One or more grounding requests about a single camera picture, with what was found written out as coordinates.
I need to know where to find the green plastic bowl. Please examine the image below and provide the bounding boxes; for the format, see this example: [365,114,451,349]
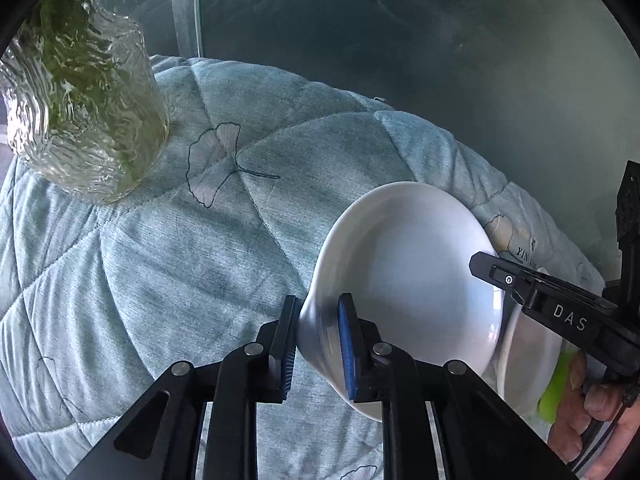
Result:
[538,350,576,424]

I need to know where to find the light blue quilted tablecloth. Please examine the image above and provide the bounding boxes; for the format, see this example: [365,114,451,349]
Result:
[1,56,604,479]

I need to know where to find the small white deep plate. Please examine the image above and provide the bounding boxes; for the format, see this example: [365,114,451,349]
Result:
[297,182,502,398]

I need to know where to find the person's right hand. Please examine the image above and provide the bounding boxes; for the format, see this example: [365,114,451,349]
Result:
[546,351,640,480]

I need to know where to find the large white deep plate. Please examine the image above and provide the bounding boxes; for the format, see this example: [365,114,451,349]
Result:
[497,304,562,417]

